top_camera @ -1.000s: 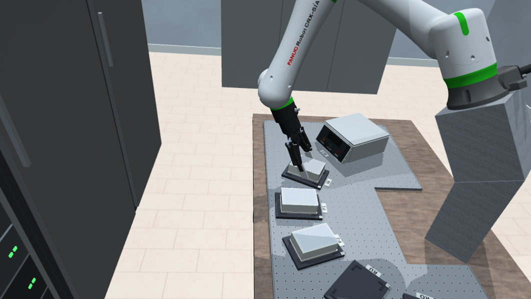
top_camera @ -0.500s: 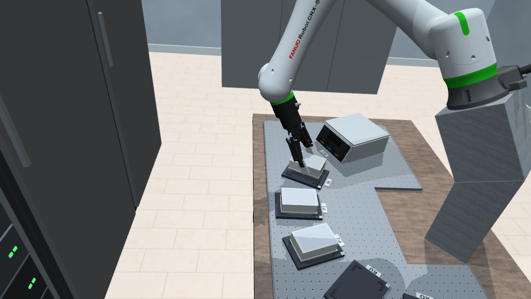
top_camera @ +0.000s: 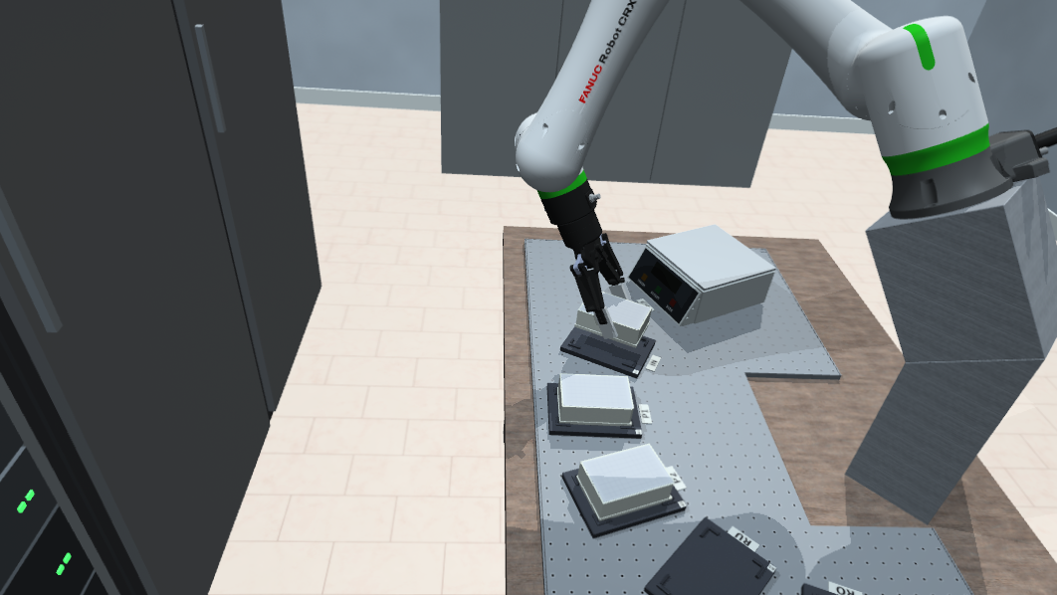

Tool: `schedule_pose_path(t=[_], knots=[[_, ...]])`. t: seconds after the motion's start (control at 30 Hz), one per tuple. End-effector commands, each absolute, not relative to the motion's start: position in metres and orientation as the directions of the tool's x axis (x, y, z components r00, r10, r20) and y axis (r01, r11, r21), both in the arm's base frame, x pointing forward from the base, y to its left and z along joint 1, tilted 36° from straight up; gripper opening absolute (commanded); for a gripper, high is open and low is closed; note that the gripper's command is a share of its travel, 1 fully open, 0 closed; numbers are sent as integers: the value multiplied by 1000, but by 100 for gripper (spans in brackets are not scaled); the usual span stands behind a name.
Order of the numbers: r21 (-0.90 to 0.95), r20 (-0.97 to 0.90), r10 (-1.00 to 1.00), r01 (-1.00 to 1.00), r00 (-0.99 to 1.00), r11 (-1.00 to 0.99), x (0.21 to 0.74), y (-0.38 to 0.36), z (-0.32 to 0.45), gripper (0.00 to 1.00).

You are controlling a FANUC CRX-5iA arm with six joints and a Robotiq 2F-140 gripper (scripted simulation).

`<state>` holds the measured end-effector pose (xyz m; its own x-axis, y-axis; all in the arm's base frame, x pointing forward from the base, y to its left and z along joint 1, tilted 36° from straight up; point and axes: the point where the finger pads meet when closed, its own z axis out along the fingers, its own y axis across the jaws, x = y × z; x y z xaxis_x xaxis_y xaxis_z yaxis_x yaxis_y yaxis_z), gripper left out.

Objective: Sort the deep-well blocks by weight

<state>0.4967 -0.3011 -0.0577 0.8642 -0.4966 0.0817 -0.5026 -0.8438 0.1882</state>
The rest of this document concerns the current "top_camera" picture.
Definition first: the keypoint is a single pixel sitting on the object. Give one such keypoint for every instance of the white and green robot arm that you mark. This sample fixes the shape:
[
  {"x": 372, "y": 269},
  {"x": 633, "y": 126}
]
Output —
[{"x": 917, "y": 84}]

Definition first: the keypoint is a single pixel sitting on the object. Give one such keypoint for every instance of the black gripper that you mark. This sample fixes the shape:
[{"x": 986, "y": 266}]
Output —
[{"x": 592, "y": 250}]

